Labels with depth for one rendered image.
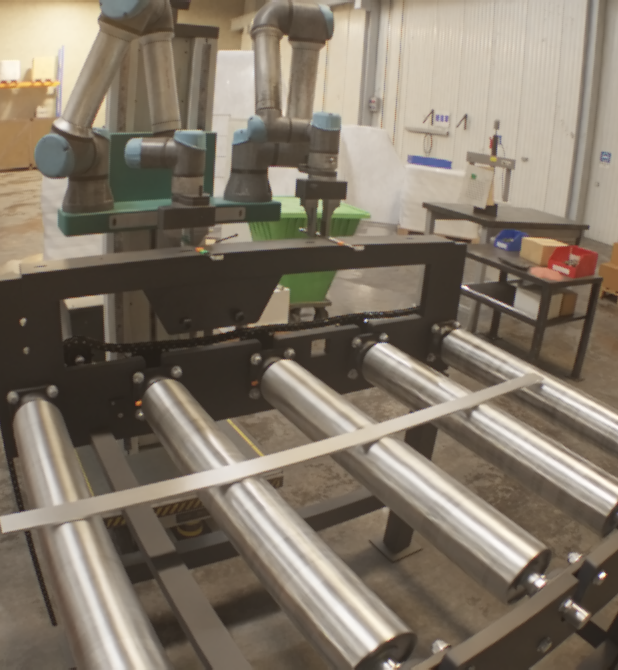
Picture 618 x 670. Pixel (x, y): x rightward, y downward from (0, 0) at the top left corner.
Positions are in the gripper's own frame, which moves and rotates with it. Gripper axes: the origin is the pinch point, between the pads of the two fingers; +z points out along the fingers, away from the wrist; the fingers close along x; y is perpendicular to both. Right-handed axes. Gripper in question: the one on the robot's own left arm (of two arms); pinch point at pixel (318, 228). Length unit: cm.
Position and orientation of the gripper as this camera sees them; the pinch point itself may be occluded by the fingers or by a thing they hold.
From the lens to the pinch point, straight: 151.8
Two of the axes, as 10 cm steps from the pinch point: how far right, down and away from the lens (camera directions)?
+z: -0.7, 9.3, 3.7
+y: 5.1, 3.5, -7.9
